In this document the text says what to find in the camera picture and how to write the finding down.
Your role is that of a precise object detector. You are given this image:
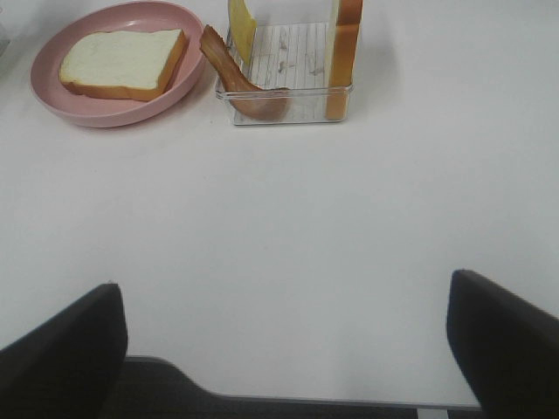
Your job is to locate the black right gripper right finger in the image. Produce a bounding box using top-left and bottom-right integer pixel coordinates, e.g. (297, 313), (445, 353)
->
(446, 270), (558, 418)

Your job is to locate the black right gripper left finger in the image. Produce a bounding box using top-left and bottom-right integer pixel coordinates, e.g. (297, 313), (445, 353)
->
(1, 284), (128, 418)

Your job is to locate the white bread slice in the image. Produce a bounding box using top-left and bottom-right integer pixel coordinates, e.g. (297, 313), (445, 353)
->
(59, 29), (189, 101)
(324, 0), (362, 120)

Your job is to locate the bacon strip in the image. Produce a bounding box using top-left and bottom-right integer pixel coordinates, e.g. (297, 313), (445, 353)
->
(200, 24), (289, 122)

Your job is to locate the pink round plate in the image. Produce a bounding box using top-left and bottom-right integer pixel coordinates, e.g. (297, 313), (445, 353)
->
(30, 1), (205, 127)

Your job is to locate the clear right plastic tray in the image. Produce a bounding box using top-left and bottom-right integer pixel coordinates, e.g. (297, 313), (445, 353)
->
(213, 19), (356, 127)

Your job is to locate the yellow cheese slice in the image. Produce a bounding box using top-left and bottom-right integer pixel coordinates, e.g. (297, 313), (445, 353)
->
(228, 0), (257, 65)

